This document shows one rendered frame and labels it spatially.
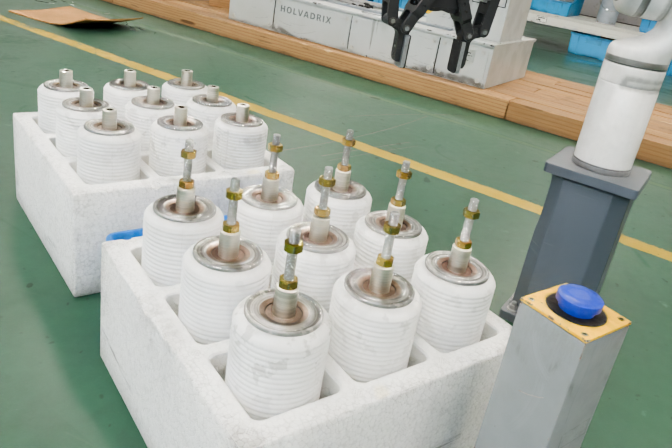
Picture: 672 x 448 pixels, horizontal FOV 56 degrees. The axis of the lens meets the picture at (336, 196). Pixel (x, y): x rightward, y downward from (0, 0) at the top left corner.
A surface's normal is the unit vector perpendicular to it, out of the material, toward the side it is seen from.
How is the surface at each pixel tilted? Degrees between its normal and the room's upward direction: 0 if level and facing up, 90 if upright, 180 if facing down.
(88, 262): 90
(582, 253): 90
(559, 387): 90
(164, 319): 0
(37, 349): 0
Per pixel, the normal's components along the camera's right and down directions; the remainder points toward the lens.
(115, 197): 0.59, 0.40
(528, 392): -0.80, 0.11
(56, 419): 0.15, -0.91
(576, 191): -0.55, 0.25
